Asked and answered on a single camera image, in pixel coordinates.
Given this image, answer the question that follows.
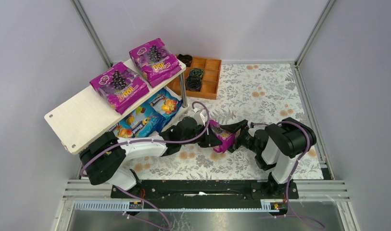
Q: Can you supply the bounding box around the black coiled item bottom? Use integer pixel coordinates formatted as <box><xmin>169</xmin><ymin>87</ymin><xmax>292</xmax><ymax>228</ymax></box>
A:
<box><xmin>186</xmin><ymin>76</ymin><xmax>202</xmax><ymax>91</ymax></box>

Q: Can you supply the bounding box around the slotted cable duct rail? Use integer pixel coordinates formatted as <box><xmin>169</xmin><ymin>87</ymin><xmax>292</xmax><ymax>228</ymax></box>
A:
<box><xmin>74</xmin><ymin>200</ymin><xmax>280</xmax><ymax>213</ymax></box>

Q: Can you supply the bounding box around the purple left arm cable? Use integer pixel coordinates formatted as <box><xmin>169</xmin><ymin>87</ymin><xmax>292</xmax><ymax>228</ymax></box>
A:
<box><xmin>80</xmin><ymin>101</ymin><xmax>212</xmax><ymax>230</ymax></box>

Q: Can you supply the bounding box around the blue candy bag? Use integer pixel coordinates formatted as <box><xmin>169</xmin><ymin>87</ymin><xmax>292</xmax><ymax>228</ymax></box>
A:
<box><xmin>109</xmin><ymin>122</ymin><xmax>134</xmax><ymax>138</ymax></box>
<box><xmin>125</xmin><ymin>103</ymin><xmax>165</xmax><ymax>138</ymax></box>
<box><xmin>147</xmin><ymin>88</ymin><xmax>182</xmax><ymax>121</ymax></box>

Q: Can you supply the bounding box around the orange wooden compartment tray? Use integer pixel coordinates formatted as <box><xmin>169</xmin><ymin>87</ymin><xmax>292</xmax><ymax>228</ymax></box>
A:
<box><xmin>177</xmin><ymin>54</ymin><xmax>222</xmax><ymax>100</ymax></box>

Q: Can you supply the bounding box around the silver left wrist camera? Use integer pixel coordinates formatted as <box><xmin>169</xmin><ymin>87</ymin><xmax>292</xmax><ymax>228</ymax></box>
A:
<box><xmin>193</xmin><ymin>109</ymin><xmax>209</xmax><ymax>126</ymax></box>

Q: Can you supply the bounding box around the black coiled item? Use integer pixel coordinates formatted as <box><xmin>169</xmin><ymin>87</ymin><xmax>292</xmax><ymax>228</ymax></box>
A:
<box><xmin>189</xmin><ymin>68</ymin><xmax>204</xmax><ymax>79</ymax></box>
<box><xmin>186</xmin><ymin>76</ymin><xmax>202</xmax><ymax>91</ymax></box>
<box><xmin>177</xmin><ymin>54</ymin><xmax>193</xmax><ymax>67</ymax></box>

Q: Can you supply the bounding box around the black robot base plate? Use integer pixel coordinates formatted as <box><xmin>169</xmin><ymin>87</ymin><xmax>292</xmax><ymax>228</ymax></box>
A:
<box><xmin>129</xmin><ymin>180</ymin><xmax>299</xmax><ymax>208</ymax></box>

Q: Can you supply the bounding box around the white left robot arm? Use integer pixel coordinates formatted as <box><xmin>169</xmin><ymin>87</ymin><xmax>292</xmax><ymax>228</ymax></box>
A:
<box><xmin>79</xmin><ymin>116</ymin><xmax>222</xmax><ymax>191</ymax></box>

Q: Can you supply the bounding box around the white wooden two-tier shelf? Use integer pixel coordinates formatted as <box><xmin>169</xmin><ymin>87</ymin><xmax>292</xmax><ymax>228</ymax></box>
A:
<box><xmin>44</xmin><ymin>61</ymin><xmax>186</xmax><ymax>155</ymax></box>

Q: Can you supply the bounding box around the black coiled item top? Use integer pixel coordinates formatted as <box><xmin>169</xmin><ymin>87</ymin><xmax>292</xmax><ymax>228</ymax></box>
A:
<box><xmin>177</xmin><ymin>54</ymin><xmax>193</xmax><ymax>67</ymax></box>

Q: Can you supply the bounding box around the black coiled item middle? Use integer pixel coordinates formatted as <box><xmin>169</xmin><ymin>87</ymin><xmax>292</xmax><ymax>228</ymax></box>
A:
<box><xmin>189</xmin><ymin>68</ymin><xmax>204</xmax><ymax>79</ymax></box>

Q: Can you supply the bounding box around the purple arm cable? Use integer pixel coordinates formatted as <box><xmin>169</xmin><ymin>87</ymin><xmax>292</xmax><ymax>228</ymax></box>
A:
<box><xmin>251</xmin><ymin>121</ymin><xmax>327</xmax><ymax>230</ymax></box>
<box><xmin>80</xmin><ymin>101</ymin><xmax>212</xmax><ymax>230</ymax></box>

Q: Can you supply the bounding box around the floral patterned table mat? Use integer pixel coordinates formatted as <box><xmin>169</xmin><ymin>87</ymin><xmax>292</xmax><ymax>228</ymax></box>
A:
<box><xmin>124</xmin><ymin>64</ymin><xmax>308</xmax><ymax>180</ymax></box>

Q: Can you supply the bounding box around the purple candy bag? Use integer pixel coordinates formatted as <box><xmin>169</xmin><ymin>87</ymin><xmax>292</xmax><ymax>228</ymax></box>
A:
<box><xmin>209</xmin><ymin>120</ymin><xmax>236</xmax><ymax>153</ymax></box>
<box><xmin>89</xmin><ymin>62</ymin><xmax>150</xmax><ymax>114</ymax></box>
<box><xmin>129</xmin><ymin>38</ymin><xmax>182</xmax><ymax>88</ymax></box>

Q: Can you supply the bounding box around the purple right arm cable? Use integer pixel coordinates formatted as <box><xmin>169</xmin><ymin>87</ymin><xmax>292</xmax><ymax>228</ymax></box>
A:
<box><xmin>251</xmin><ymin>121</ymin><xmax>327</xmax><ymax>230</ymax></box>

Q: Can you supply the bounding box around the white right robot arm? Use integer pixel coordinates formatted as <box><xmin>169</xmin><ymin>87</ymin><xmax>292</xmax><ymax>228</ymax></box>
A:
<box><xmin>221</xmin><ymin>117</ymin><xmax>317</xmax><ymax>194</ymax></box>

